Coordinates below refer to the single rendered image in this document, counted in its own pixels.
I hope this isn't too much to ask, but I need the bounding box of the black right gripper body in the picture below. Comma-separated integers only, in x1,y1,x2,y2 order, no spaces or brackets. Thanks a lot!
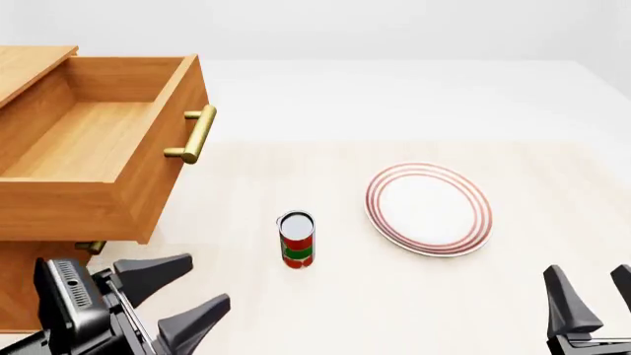
545,329,631,355

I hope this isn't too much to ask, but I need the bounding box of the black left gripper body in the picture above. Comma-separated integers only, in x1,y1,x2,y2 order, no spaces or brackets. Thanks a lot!
90,268,168,355

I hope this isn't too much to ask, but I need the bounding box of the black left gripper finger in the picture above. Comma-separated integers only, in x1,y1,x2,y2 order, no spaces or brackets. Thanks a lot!
157,293,233,355
112,251,194,308

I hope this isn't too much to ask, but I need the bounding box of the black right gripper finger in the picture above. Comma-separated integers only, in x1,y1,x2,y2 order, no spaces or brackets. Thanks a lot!
542,263,605,340
609,263,631,317

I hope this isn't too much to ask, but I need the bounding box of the open wooden drawer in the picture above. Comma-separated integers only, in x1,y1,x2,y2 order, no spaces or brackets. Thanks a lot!
0,53,214,246

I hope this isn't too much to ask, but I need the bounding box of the wooden cabinet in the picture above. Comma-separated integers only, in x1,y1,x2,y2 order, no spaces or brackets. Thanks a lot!
0,44,107,335

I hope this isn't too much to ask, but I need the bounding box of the red and green tin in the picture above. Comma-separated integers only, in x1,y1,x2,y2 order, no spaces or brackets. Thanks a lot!
275,208,317,271

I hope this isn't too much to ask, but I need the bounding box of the white plate with red rings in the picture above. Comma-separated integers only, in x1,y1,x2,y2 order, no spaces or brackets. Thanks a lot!
364,162,495,258

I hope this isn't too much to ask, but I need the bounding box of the brass handle of closed drawer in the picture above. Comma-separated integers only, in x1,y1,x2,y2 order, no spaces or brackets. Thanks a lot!
74,240,107,256

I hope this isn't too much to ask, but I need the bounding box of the long brass drawer handle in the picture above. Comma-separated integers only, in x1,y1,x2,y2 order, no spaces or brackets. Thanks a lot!
163,104,218,166

